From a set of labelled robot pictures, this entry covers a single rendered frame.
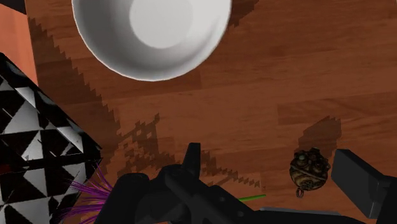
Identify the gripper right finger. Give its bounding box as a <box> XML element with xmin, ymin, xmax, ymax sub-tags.
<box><xmin>330</xmin><ymin>148</ymin><xmax>397</xmax><ymax>224</ymax></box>

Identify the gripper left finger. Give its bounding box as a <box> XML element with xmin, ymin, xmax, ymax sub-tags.
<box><xmin>104</xmin><ymin>142</ymin><xmax>258</xmax><ymax>224</ymax></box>

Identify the brass ornate round pendant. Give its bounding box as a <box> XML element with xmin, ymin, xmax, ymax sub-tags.
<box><xmin>289</xmin><ymin>147</ymin><xmax>331</xmax><ymax>199</ymax></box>

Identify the purple flower with green stem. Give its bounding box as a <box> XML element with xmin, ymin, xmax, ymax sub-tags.
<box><xmin>59</xmin><ymin>164</ymin><xmax>267</xmax><ymax>224</ymax></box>

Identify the black white patterned robot stand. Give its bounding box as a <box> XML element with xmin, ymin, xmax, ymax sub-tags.
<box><xmin>0</xmin><ymin>52</ymin><xmax>103</xmax><ymax>224</ymax></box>

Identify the white bowl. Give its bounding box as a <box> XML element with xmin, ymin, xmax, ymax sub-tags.
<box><xmin>71</xmin><ymin>0</ymin><xmax>233</xmax><ymax>82</ymax></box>

